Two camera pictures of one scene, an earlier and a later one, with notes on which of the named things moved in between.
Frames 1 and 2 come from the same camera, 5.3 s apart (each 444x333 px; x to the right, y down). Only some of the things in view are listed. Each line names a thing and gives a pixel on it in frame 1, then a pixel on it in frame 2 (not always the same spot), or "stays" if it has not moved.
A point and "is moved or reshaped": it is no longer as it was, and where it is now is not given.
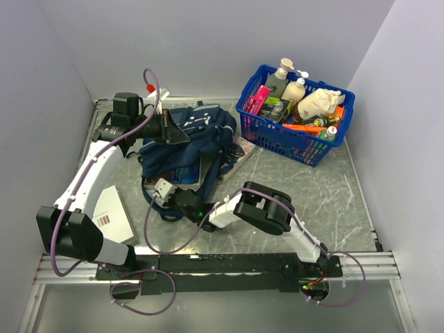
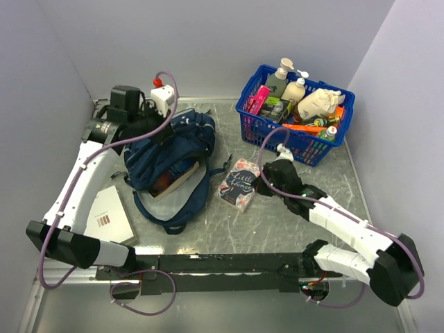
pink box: x=256 y=103 stays
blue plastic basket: x=300 y=118 stays
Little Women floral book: x=247 y=147 to x=238 y=186
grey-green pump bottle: x=276 y=82 stays
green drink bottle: x=328 y=134 stays
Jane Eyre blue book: x=185 y=177 is moved or reshaped
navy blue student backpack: x=211 y=127 is moved or reshaped
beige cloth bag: x=320 y=102 stays
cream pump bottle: x=295 y=90 stays
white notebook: x=112 y=218 stays
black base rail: x=177 y=273 stays
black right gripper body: x=173 y=203 to x=263 y=189
